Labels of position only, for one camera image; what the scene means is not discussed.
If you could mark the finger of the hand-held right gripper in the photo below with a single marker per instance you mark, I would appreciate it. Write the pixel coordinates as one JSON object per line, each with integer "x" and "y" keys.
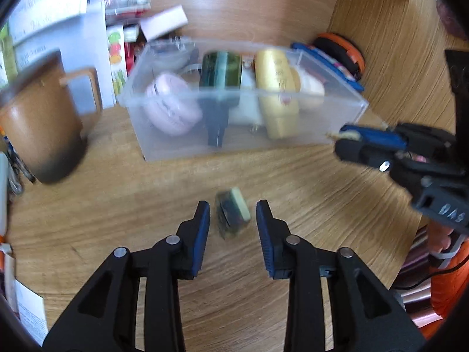
{"x": 377, "y": 137}
{"x": 366, "y": 156}

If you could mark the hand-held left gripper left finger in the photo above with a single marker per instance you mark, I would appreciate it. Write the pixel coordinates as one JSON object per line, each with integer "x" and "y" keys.
{"x": 199, "y": 234}

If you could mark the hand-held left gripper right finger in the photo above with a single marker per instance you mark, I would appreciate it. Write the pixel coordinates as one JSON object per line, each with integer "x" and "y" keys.
{"x": 263, "y": 234}

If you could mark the clear plastic box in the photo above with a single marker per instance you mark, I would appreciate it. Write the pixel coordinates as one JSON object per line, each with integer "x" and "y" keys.
{"x": 176, "y": 146}

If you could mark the yellow lotion bottle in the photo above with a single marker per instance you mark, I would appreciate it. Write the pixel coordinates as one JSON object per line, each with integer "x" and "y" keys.
{"x": 278, "y": 95}

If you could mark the pink round case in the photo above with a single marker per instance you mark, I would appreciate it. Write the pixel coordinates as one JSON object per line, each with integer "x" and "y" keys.
{"x": 172, "y": 106}

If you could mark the dark green bottle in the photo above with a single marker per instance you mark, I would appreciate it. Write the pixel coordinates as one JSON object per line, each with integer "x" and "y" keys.
{"x": 220, "y": 80}

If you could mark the person's right forearm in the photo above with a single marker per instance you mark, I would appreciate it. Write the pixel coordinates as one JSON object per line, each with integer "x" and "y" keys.
{"x": 454, "y": 286}

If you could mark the person's right hand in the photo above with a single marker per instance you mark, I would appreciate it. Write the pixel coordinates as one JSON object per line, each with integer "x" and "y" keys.
{"x": 439, "y": 242}

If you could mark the blue pencil case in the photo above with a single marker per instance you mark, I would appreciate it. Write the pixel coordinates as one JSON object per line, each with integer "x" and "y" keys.
{"x": 329, "y": 66}

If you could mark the black and orange zip case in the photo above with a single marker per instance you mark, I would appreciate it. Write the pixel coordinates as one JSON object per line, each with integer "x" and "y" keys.
{"x": 344, "y": 53}

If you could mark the shiny pink striped cloth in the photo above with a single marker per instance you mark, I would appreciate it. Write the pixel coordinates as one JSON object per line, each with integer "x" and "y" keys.
{"x": 417, "y": 282}

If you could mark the pink curtain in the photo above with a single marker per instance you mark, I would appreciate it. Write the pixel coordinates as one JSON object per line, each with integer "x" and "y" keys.
{"x": 452, "y": 14}

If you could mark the white printed packet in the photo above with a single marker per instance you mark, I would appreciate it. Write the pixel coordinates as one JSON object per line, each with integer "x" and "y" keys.
{"x": 27, "y": 304}

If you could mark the brown mug with wooden lid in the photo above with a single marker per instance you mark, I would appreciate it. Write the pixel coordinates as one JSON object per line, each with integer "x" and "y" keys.
{"x": 40, "y": 128}

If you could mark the fruit print box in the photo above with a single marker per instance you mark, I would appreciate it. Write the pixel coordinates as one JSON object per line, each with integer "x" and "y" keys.
{"x": 116, "y": 58}

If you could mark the white and lilac box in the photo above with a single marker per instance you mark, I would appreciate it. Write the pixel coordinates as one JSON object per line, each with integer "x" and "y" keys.
{"x": 163, "y": 24}

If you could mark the stack of small cards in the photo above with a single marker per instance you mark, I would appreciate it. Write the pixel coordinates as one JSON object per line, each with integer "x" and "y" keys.
{"x": 128, "y": 5}

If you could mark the yellow-green spray bottle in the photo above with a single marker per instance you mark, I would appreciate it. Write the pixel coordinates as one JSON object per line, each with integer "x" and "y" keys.
{"x": 7, "y": 58}

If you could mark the handwritten white paper sheets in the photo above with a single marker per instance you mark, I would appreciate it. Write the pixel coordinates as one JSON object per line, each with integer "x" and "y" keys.
{"x": 44, "y": 3}

